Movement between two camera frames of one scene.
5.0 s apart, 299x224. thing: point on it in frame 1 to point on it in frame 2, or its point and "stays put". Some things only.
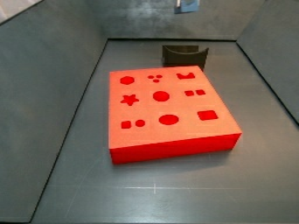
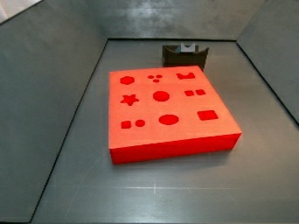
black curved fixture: (182, 55) stays put
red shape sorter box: (165, 115) stays put
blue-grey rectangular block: (186, 6) to (185, 49)
